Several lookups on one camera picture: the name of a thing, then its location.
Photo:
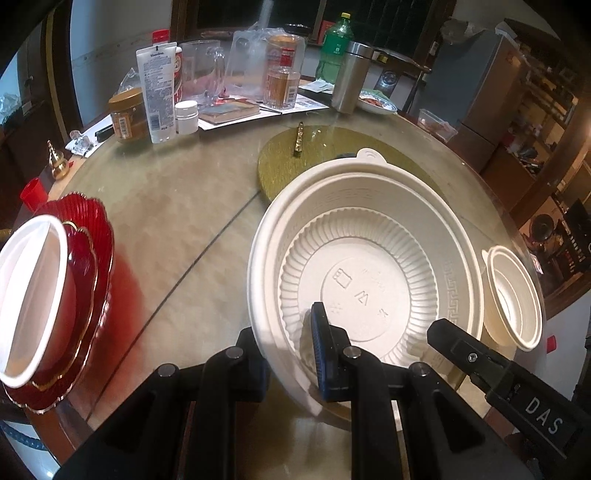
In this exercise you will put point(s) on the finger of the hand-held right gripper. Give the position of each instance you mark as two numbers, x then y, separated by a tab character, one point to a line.
471	357

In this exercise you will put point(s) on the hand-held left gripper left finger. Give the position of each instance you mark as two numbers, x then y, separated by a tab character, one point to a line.
249	369

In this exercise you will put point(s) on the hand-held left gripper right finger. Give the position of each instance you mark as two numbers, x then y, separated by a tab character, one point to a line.
321	344

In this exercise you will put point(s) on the large white plastic bowl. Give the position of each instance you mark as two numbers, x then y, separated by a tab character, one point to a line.
360	277

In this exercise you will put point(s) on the large red glass plate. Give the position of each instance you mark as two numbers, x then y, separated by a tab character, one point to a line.
92	212

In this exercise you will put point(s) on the glass lazy susan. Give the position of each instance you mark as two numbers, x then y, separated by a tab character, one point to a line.
184	207

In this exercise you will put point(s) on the white plastic lid with tab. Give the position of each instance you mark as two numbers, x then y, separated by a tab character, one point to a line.
369	158

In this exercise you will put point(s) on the gold lighter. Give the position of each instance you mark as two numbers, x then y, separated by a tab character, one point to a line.
298	141

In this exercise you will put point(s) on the clear plastic box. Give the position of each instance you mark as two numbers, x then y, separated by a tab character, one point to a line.
436	122

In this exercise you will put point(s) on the white paper sheets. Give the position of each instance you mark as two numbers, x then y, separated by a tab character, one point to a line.
309	102

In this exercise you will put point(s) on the white plate with food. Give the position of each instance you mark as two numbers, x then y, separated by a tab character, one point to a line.
376	104

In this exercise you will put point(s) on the brown hardcover book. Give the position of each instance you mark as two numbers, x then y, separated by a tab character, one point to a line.
231	113

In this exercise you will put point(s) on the cluttered wooden shelf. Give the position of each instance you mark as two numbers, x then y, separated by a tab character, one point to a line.
545	115

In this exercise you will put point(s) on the amber glass jar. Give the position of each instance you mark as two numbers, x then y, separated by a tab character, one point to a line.
282	90

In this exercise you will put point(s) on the small white bottle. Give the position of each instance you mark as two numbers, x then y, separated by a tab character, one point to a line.
187	120

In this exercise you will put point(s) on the steel thermos flask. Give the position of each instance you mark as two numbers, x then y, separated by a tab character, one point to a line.
348	78

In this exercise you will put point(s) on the grey refrigerator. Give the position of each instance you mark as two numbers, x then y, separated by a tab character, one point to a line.
480	83

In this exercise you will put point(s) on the brown-lidded jar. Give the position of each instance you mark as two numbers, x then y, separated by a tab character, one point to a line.
129	120

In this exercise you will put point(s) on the red plastic cup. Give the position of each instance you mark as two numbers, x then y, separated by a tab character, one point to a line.
32	194

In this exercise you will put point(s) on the gold gourd ornament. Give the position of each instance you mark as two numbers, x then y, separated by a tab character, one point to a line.
57	166

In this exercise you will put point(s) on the white paper packets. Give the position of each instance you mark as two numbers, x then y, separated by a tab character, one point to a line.
81	145

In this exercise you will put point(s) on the white lotion tube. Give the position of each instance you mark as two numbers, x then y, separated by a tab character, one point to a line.
157	92

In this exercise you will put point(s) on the green soda bottle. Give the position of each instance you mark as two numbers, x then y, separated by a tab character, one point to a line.
337	50

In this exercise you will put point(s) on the clear plastic jar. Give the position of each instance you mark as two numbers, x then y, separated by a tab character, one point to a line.
244	60

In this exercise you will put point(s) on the clear glass mug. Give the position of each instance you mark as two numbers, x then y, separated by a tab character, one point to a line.
198	69

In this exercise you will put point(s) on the clear plastic bag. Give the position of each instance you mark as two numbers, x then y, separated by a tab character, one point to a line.
129	81

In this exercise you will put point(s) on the dark wooden cabinet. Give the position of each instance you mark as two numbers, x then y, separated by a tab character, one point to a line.
27	138

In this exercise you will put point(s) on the clear plastic roll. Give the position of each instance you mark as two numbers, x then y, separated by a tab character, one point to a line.
266	16

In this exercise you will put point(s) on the white bottle with red cap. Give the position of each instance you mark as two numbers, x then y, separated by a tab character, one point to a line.
160	36

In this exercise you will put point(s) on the wooden window frame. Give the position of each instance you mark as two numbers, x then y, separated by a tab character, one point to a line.
184	18

